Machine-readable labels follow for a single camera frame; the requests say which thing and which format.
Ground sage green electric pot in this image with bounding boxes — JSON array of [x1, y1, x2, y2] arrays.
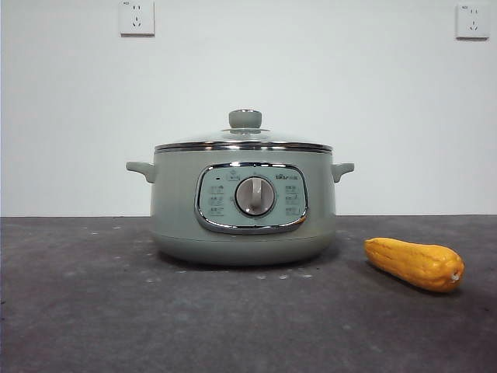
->
[[125, 149, 356, 267]]

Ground white wall socket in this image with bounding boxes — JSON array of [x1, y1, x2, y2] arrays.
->
[[455, 2, 490, 40], [119, 0, 155, 38]]

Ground glass lid with green knob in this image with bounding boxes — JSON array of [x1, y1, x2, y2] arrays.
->
[[154, 109, 334, 153]]

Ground yellow corn cob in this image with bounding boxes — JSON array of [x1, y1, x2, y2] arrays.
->
[[363, 237, 466, 294]]

